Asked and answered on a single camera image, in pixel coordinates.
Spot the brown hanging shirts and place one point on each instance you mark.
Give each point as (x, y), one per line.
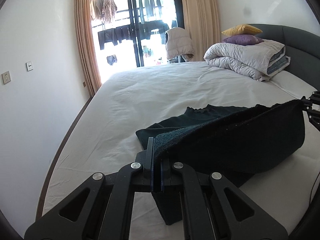
(103, 7)

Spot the white wall socket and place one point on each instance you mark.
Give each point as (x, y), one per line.
(29, 66)
(6, 77)

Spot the small dark hanging garment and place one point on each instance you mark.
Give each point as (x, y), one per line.
(111, 60)

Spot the white puffer vest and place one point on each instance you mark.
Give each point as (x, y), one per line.
(178, 42)

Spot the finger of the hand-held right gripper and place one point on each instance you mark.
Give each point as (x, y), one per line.
(313, 120)
(311, 102)

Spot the hanging blue jeans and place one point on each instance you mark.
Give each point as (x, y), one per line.
(150, 3)

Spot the beige curtain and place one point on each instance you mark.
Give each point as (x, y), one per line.
(86, 42)
(200, 17)

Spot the yellow cushion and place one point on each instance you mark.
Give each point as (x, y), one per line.
(242, 29)

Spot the purple cushion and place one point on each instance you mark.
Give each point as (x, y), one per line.
(242, 39)

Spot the white pillow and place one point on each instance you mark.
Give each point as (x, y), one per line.
(292, 83)

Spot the bed with white sheet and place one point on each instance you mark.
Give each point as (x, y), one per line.
(155, 92)

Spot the folded white duvet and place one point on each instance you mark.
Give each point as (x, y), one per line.
(240, 57)

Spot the dark green sweater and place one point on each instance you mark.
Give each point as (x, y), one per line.
(225, 142)

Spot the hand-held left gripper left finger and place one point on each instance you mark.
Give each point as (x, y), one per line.
(152, 170)

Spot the grey upholstered headboard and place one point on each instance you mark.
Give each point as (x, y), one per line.
(300, 40)

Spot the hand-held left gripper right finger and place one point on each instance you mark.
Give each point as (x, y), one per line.
(162, 175)

